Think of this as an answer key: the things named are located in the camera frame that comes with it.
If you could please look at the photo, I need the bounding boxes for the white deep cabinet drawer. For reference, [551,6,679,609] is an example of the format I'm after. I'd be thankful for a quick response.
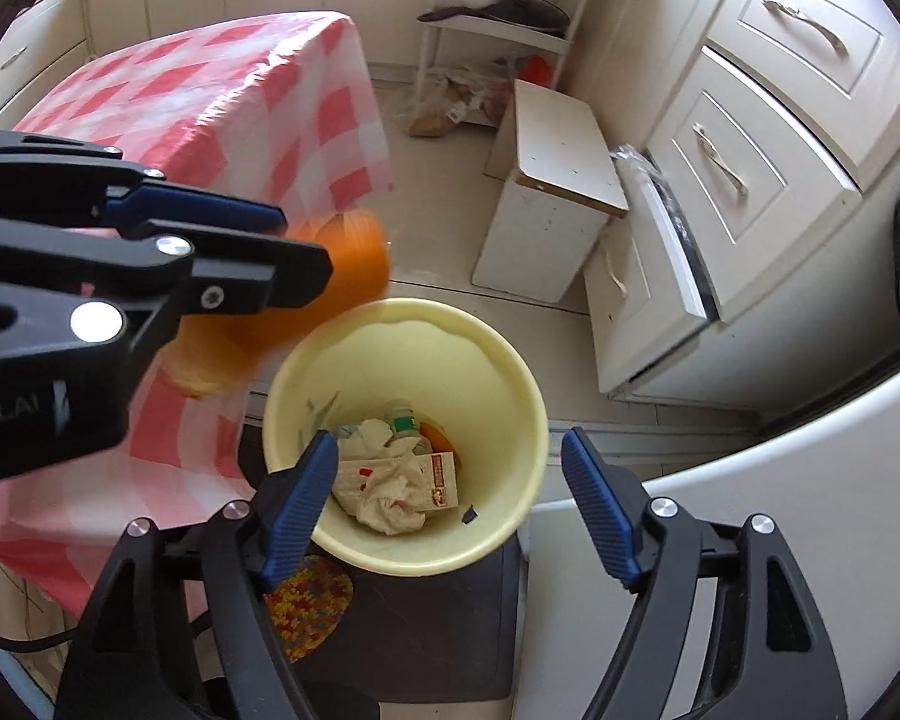
[647,47,863,322]

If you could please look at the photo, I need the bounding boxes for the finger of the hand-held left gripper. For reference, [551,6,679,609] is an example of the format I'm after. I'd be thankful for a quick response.
[0,131,287,239]
[0,217,336,316]

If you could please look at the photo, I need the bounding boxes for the white open cabinet drawer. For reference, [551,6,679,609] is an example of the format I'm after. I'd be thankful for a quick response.
[583,157,721,397]

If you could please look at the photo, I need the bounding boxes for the white wooden stool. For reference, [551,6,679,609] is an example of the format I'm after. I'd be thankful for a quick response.
[471,79,631,305]

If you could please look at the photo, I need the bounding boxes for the clear plastic wrap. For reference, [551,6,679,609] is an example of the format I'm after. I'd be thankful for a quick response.
[610,142,668,182]

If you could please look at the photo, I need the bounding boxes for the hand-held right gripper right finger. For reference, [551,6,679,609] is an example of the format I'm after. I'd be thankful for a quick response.
[561,427,848,720]

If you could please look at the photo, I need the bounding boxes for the table with red checked cloth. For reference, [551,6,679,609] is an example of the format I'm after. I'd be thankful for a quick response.
[0,10,397,586]

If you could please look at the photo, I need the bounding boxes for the white paper tissue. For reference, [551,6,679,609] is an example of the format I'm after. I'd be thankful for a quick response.
[332,457,430,537]

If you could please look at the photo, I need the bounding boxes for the white shallow cabinet drawer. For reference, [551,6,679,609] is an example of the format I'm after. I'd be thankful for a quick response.
[709,0,900,170]

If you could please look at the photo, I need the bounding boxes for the white shelf trolley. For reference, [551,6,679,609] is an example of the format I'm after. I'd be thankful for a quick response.
[417,0,610,128]

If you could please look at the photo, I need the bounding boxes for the yellow plastic bin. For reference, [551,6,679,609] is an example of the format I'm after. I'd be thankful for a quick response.
[261,298,550,578]

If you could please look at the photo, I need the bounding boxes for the white refrigerator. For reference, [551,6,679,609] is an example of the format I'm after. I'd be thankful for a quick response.
[523,330,900,720]

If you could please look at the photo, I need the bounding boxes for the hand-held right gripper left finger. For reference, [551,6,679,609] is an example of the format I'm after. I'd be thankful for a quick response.
[54,430,340,720]

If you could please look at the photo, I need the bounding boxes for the black wok with handle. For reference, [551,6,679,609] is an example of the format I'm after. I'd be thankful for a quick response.
[418,0,572,37]

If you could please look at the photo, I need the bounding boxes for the clear plastic bag with food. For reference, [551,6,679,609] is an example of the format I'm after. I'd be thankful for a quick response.
[396,60,515,140]

